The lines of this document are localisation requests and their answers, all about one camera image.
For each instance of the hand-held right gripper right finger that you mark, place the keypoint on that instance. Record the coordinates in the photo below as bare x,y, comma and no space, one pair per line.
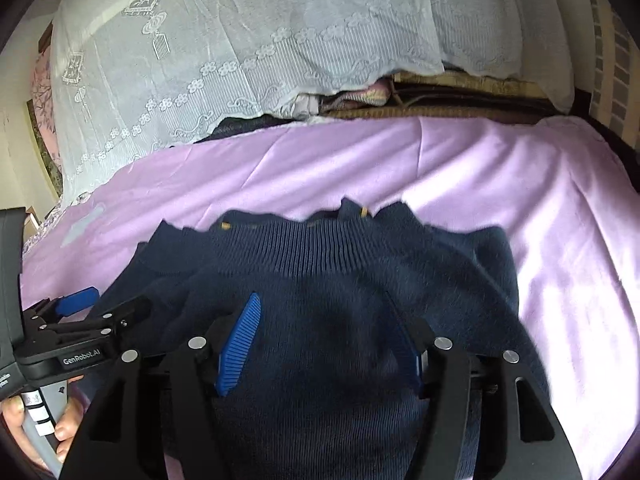
411,355

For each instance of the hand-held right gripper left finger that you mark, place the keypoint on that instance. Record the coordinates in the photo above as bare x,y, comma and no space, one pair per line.
240,345

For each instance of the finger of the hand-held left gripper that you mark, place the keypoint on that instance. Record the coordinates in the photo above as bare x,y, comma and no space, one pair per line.
75,300
120,317

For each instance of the navy knit cardigan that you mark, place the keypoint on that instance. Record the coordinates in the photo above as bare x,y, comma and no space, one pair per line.
325,320

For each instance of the person's left hand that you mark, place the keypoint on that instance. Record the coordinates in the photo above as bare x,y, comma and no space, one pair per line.
70,425

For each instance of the purple bed sheet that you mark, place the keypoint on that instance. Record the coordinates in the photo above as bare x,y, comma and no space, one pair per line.
500,175

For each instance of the dark folded cloth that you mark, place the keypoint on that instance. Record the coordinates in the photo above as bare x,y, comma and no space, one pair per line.
240,127

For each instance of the brown folded blanket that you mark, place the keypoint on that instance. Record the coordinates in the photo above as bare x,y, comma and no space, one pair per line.
460,95

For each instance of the pink striped folded cloth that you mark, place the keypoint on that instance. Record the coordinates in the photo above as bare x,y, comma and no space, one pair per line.
350,97

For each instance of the white lace cover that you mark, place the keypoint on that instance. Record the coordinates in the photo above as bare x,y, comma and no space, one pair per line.
225,35

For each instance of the dark bed frame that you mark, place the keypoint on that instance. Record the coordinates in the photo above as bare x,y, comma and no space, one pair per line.
610,135

